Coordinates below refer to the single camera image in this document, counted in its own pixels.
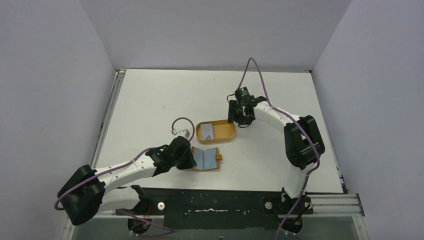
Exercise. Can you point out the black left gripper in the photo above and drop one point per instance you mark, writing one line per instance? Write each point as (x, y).
(190, 163)

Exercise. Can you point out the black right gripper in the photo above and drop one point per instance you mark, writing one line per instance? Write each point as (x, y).
(238, 114)

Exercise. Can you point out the yellow leather card holder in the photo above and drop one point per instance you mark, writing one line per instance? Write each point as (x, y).
(206, 159)

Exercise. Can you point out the silver credit card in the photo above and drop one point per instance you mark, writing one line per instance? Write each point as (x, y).
(207, 131)

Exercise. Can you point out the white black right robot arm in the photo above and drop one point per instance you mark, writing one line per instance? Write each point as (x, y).
(302, 138)

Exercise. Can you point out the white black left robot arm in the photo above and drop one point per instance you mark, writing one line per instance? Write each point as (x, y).
(93, 190)

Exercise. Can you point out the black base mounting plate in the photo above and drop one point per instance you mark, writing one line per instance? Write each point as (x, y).
(219, 221)

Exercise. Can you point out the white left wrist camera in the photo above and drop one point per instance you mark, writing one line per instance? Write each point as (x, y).
(185, 133)

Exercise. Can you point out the aluminium frame rail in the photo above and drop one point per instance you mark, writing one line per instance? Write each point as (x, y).
(334, 205)

